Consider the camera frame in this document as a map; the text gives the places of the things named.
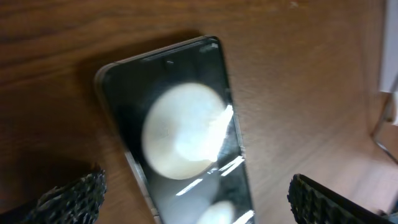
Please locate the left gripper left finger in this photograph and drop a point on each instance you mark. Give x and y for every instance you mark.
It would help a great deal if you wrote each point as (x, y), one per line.
(77, 202)

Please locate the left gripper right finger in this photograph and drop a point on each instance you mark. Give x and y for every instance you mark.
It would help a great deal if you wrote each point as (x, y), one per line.
(311, 202)

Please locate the black smartphone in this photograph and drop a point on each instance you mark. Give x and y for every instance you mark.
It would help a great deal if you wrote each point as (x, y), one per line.
(173, 111)

